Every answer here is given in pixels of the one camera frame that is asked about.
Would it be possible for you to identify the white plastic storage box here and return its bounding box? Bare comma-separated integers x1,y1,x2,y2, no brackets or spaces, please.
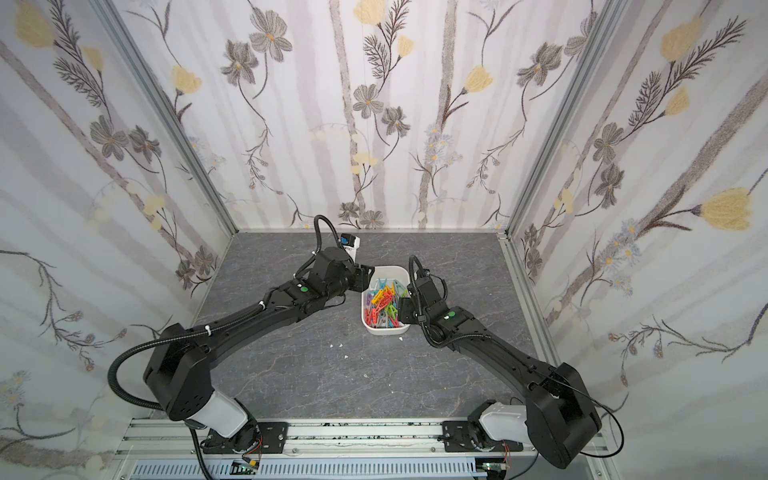
361,266,409,336

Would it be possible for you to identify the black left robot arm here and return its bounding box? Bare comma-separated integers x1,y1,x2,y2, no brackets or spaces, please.
107,247,375,453

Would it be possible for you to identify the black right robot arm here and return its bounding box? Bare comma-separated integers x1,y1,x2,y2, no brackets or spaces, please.
403,277,603,469

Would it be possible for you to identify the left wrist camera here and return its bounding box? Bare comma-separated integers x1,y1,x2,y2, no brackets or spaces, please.
340,233,361,261

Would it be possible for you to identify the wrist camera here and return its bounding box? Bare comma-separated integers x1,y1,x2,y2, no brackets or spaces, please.
408,275,447,303
340,233,361,261

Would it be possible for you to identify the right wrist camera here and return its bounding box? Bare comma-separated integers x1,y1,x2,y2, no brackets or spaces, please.
408,275,447,303

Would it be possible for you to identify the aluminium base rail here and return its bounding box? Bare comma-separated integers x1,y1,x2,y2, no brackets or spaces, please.
105,418,619,479

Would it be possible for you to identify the aluminium corner post left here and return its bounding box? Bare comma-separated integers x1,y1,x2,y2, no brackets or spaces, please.
89,0,238,237

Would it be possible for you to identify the aluminium corner post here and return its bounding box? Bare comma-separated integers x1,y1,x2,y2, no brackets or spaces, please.
89,0,238,237
504,0,628,238

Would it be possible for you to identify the aluminium corner post right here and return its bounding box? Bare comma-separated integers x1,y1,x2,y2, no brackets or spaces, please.
504,0,628,238

